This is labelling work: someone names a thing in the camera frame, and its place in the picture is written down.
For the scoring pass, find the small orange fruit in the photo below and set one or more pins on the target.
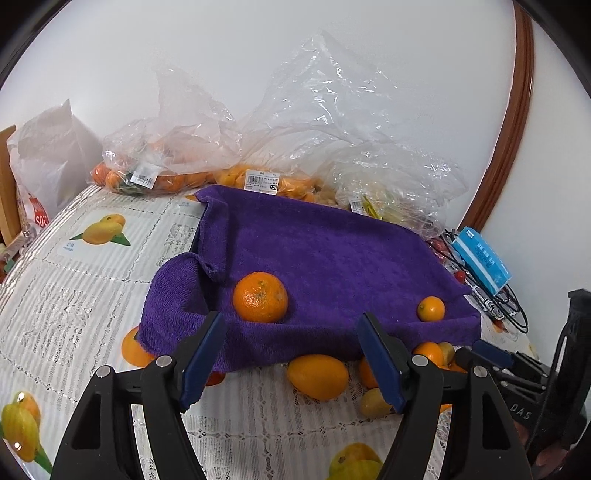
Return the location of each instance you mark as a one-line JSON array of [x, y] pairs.
[[429, 353], [367, 374]]

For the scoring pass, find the brown wooden door frame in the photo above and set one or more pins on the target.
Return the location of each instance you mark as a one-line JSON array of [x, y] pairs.
[[512, 138]]

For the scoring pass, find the purple towel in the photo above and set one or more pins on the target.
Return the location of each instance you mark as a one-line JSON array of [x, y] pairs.
[[332, 258]]

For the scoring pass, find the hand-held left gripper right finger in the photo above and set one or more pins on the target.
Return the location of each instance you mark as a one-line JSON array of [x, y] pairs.
[[381, 364]]

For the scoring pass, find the white plastic bag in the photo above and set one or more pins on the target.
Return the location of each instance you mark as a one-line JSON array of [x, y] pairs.
[[51, 152]]

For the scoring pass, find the large clear bag of oranges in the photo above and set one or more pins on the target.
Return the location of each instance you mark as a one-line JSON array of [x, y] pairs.
[[286, 134]]

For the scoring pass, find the clear bag of mandarins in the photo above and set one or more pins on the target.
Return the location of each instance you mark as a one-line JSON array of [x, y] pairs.
[[138, 152]]

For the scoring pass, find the wooden chair frame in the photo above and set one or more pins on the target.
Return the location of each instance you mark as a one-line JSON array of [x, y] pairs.
[[8, 184]]

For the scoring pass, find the red and white packet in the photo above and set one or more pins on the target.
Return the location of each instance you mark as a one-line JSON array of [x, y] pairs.
[[39, 214]]

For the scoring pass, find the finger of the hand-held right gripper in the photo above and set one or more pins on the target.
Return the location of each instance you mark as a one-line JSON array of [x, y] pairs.
[[491, 351], [466, 357]]

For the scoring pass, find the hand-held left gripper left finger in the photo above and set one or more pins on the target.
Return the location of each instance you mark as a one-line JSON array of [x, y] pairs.
[[203, 364]]

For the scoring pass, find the oval orange citrus fruit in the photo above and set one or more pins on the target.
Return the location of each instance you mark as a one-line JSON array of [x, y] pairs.
[[318, 376]]

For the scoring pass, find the clear bag of yellow fruit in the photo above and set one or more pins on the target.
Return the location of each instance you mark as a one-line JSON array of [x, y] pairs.
[[392, 184]]

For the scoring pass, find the medium mandarin orange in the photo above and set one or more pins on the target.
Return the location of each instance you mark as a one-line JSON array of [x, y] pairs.
[[260, 297]]

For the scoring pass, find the small round orange kumquat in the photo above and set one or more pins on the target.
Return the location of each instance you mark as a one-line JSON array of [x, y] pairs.
[[431, 308]]

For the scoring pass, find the blue box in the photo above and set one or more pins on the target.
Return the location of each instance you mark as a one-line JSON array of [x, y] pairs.
[[482, 261]]

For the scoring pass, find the small red item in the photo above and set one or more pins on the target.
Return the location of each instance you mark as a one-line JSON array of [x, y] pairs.
[[460, 276]]

